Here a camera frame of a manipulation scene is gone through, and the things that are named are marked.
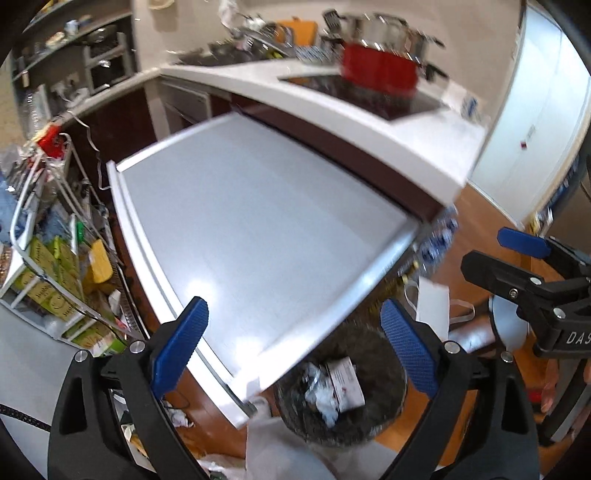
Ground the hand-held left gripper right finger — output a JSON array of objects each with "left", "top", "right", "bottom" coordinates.
[{"left": 381, "top": 298, "right": 540, "bottom": 480}]

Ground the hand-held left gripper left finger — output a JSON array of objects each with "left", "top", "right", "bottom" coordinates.
[{"left": 47, "top": 296, "right": 211, "bottom": 480}]

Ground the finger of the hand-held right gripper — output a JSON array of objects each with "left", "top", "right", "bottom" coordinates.
[
  {"left": 498, "top": 227, "right": 591, "bottom": 282},
  {"left": 461, "top": 250, "right": 566, "bottom": 324}
]

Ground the white medicine box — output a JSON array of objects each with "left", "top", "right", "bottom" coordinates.
[{"left": 325, "top": 356, "right": 365, "bottom": 412}]

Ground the white tissue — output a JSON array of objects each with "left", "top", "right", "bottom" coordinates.
[{"left": 302, "top": 362, "right": 342, "bottom": 425}]

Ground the black mesh wastebasket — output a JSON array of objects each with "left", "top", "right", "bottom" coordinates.
[{"left": 272, "top": 323, "right": 409, "bottom": 448}]

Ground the blue white patterned bag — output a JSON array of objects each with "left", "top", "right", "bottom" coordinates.
[{"left": 416, "top": 208, "right": 462, "bottom": 273}]

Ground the yellow packet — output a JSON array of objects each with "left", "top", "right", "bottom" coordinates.
[{"left": 88, "top": 240, "right": 116, "bottom": 284}]

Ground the white door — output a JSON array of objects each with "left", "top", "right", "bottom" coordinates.
[{"left": 471, "top": 4, "right": 591, "bottom": 227}]

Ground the white plastic bag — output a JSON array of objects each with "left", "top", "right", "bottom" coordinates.
[{"left": 198, "top": 397, "right": 342, "bottom": 480}]

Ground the stack of yellow boxes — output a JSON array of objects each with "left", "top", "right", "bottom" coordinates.
[{"left": 14, "top": 235, "right": 125, "bottom": 356}]

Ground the grey metal-edged table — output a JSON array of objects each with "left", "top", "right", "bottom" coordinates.
[{"left": 106, "top": 112, "right": 423, "bottom": 430}]

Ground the red cooking pot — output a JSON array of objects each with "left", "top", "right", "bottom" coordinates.
[{"left": 339, "top": 14, "right": 446, "bottom": 95}]

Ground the black cooktop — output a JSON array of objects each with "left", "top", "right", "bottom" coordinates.
[{"left": 277, "top": 71, "right": 451, "bottom": 123}]

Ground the kitchen sink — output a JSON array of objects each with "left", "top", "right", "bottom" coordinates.
[{"left": 171, "top": 14, "right": 296, "bottom": 65}]

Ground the orange cutting board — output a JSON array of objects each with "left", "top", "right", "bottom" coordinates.
[{"left": 277, "top": 17, "right": 319, "bottom": 49}]

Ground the white bag with handles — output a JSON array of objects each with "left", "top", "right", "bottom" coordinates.
[{"left": 404, "top": 274, "right": 476, "bottom": 337}]

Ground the white wire rack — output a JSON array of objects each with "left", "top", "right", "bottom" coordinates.
[{"left": 0, "top": 134, "right": 134, "bottom": 356}]

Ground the dark wall shelf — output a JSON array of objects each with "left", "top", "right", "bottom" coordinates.
[{"left": 9, "top": 9, "right": 134, "bottom": 102}]

